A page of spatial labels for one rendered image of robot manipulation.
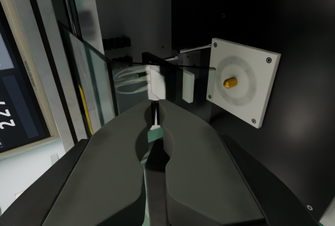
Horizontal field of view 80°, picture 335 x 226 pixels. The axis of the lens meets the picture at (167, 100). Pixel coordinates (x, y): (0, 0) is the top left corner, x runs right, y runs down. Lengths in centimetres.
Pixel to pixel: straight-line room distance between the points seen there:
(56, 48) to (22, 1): 7
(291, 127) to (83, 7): 39
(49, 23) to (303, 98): 40
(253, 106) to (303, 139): 10
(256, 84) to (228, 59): 8
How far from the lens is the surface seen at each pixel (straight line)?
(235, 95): 45
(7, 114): 42
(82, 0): 35
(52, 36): 35
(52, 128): 44
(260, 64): 40
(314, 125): 40
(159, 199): 18
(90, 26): 35
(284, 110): 41
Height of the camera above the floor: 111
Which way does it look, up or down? 28 degrees down
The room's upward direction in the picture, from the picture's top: 108 degrees counter-clockwise
